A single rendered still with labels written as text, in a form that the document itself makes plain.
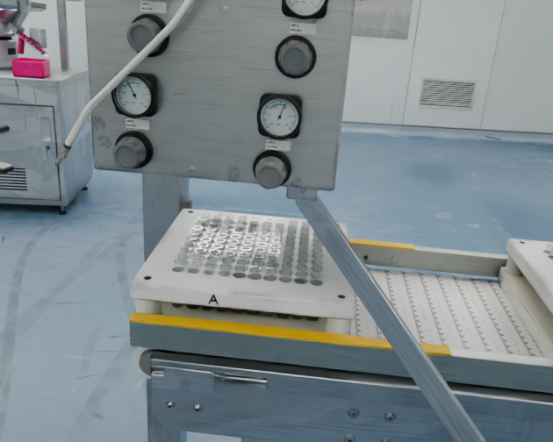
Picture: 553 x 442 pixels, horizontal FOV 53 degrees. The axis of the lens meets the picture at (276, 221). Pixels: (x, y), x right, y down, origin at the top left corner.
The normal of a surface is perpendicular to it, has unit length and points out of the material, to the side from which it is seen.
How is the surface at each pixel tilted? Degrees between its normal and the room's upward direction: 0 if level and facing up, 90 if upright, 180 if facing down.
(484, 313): 0
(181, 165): 90
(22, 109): 93
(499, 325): 0
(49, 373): 0
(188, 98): 90
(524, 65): 90
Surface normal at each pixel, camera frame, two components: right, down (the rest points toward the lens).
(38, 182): 0.05, 0.36
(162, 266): 0.07, -0.93
